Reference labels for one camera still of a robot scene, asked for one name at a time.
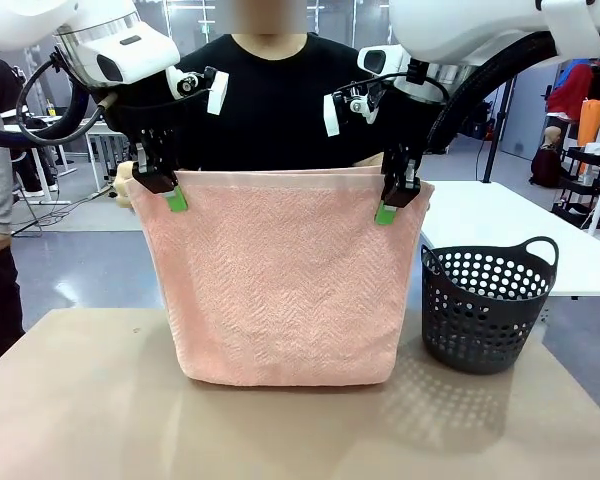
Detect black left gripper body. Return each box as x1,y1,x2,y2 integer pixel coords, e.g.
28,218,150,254
104,87,180,146

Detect black light stand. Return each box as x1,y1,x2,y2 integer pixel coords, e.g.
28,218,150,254
477,74,514,185

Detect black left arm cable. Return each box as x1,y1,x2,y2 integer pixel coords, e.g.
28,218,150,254
0,49,117,149

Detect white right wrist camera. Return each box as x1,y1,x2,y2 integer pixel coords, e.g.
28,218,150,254
322,82,382,138

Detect mannequin in red jacket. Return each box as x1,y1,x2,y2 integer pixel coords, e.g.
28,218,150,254
545,58,594,122

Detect white side table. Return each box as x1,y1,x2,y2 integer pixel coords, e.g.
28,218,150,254
418,179,600,301

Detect orange cloth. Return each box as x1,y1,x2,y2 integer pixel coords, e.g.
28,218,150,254
576,98,600,149

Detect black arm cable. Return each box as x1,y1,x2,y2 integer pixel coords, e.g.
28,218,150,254
0,49,117,149
426,29,567,152

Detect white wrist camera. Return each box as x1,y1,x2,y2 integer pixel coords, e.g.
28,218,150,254
322,82,382,138
165,65,231,117

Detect seated doll in dark red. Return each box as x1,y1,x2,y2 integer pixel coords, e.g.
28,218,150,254
528,125,570,189

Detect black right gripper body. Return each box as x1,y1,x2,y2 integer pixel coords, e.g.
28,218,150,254
379,87,434,151

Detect person's left hand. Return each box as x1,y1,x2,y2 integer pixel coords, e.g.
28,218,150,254
351,153,386,170

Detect pink towel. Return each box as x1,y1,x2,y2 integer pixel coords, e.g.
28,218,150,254
128,168,435,389

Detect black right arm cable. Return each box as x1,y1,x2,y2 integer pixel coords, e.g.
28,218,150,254
426,29,567,152

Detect person's right hand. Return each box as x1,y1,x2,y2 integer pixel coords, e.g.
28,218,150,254
111,160,141,209

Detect dark perforated plastic basket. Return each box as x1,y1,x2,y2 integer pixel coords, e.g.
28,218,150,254
419,235,561,377

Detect person in black T-shirt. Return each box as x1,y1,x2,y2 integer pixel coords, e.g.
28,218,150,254
102,0,434,174

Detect black trolley cart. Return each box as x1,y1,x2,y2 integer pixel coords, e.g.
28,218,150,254
551,144,600,227

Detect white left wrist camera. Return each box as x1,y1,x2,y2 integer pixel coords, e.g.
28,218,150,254
165,65,231,117

